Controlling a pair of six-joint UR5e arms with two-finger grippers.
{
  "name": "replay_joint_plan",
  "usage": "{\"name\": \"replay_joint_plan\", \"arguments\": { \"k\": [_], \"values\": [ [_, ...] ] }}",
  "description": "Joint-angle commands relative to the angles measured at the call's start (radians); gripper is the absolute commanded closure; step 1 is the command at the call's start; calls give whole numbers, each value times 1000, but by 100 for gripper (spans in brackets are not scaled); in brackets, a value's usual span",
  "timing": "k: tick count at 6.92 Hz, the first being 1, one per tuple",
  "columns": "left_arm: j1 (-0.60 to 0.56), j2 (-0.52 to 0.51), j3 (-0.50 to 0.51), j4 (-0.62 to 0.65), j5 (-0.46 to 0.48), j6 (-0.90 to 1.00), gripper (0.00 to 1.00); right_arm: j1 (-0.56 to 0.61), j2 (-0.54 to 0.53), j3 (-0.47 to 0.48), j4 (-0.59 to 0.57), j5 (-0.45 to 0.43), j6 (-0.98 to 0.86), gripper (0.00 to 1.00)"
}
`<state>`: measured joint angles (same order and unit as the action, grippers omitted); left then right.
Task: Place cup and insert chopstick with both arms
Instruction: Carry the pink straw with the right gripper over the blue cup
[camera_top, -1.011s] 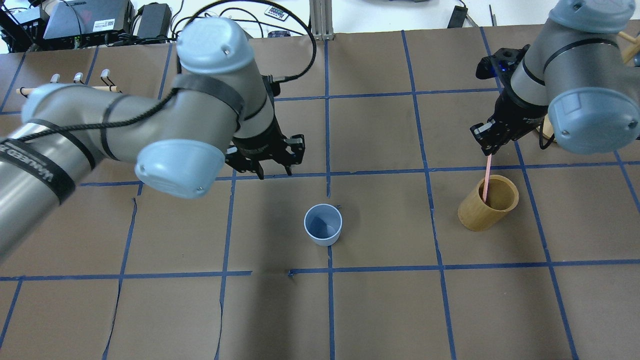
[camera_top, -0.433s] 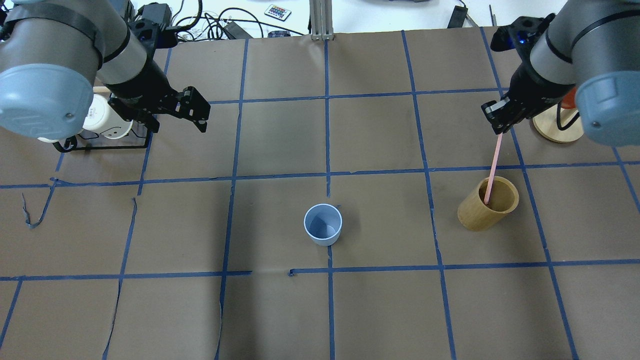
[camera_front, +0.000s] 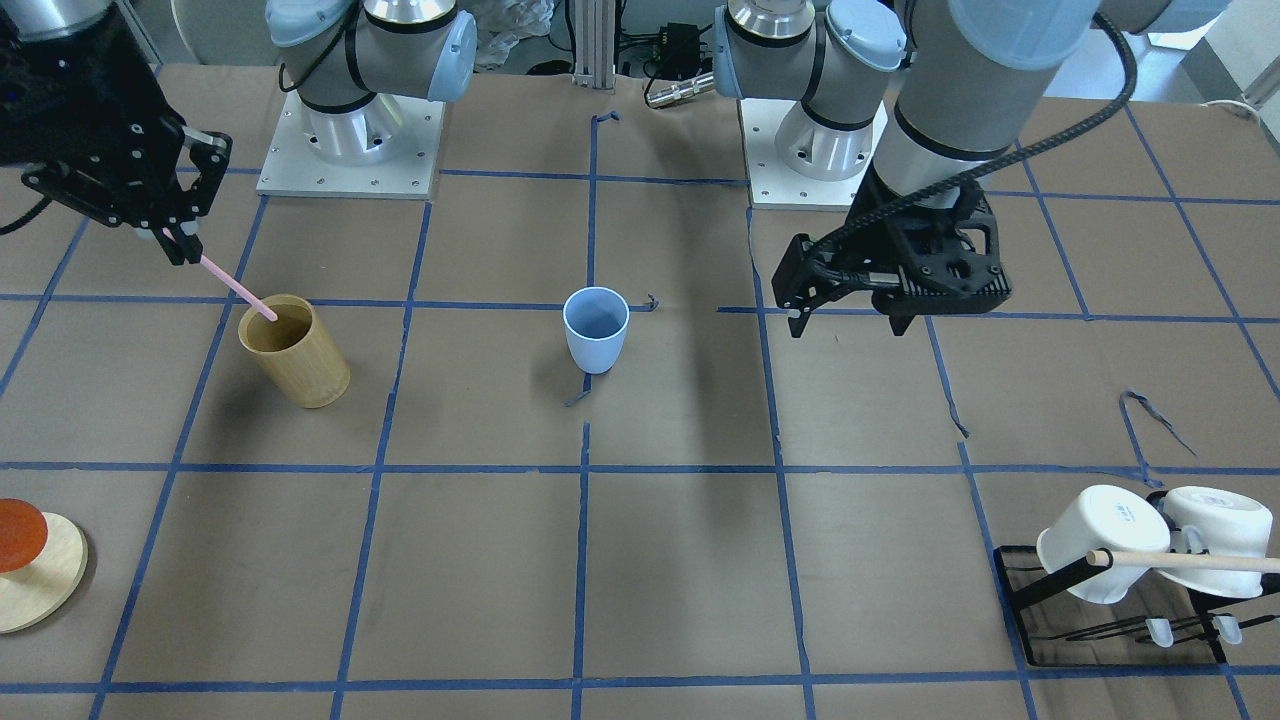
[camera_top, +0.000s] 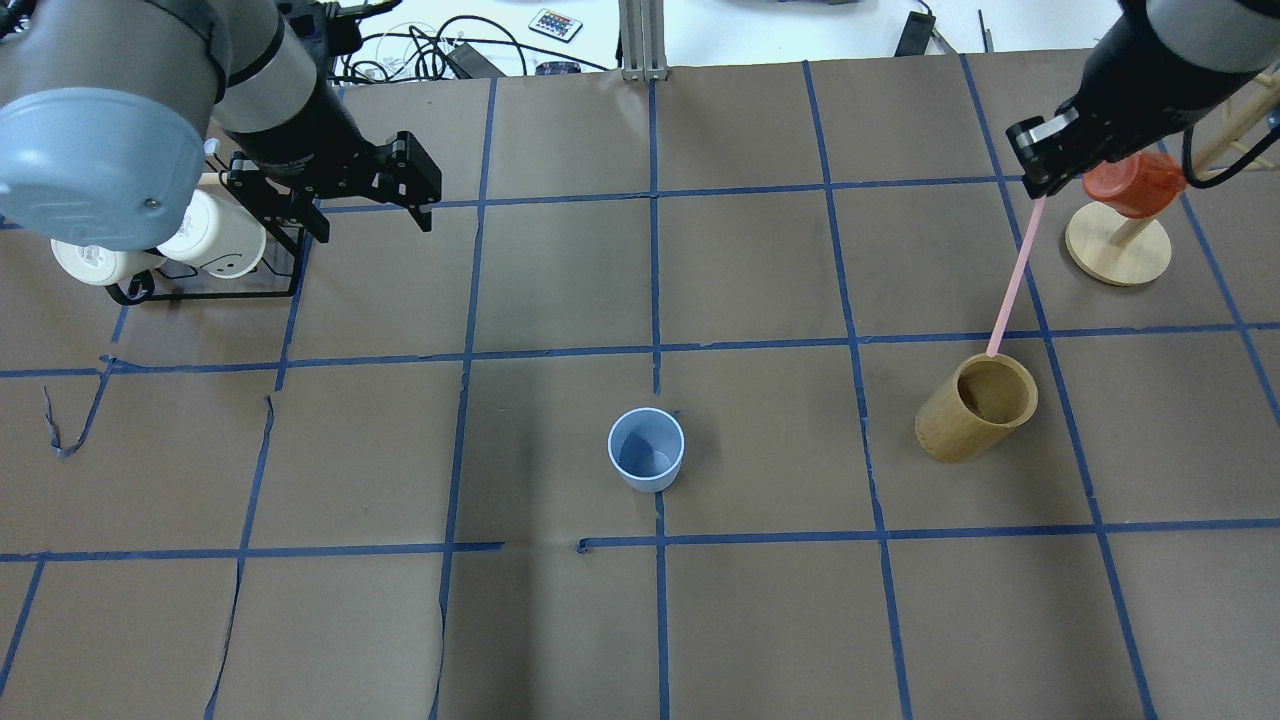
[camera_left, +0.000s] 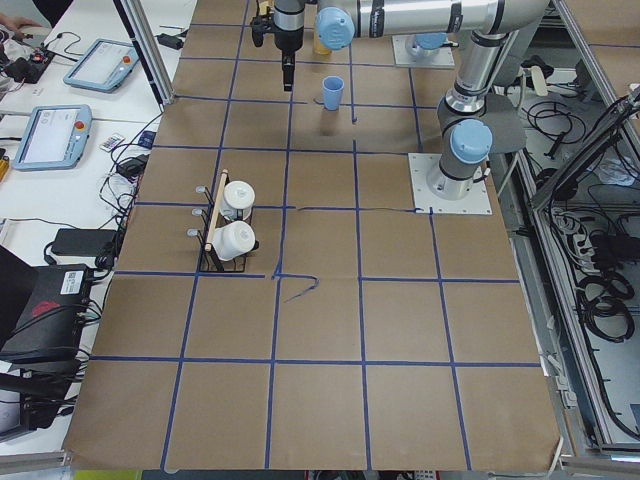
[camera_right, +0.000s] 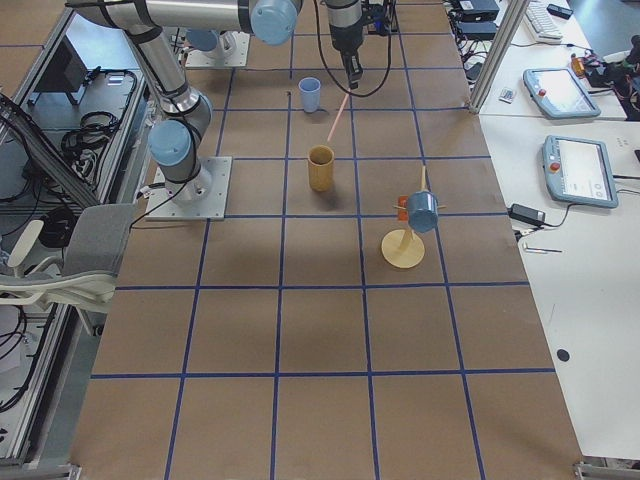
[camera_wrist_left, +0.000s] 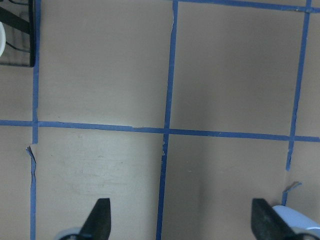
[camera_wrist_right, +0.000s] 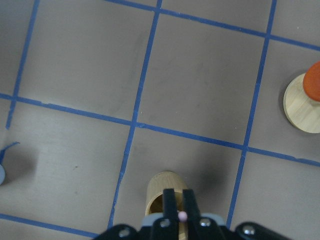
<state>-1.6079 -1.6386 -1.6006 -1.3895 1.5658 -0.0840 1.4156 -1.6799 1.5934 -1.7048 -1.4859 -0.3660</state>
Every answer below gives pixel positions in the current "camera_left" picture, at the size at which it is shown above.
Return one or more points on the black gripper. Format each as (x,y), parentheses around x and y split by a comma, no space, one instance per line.
(287,42)

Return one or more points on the light blue plastic cup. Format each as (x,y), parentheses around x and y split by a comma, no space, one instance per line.
(332,90)

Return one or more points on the bamboo chopstick holder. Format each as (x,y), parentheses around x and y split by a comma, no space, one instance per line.
(320,49)

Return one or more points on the white mug far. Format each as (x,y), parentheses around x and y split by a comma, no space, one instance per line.
(238,200)

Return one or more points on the white mug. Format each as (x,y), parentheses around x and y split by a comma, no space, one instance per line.
(238,200)
(233,240)

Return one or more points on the teach pendant far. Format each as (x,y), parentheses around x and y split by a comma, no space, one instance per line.
(103,67)

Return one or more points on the teach pendant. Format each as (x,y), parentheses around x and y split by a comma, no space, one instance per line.
(54,139)
(103,67)

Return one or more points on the small remote control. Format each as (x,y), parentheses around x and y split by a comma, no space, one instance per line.
(112,142)

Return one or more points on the white mug near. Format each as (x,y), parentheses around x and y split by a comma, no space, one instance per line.
(233,240)

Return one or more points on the teach pendant near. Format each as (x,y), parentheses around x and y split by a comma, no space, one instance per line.
(54,139)

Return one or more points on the black power adapter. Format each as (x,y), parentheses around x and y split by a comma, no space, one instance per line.
(83,242)

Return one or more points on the black computer box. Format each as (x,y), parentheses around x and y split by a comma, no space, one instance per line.
(43,310)

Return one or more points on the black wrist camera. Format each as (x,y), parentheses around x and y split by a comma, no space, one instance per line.
(261,25)

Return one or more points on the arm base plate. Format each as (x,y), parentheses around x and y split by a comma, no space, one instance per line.
(403,56)
(435,193)

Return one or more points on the aluminium frame post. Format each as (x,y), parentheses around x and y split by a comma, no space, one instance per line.
(134,19)

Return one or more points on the black wire mug rack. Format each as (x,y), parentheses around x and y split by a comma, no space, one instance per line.
(213,219)

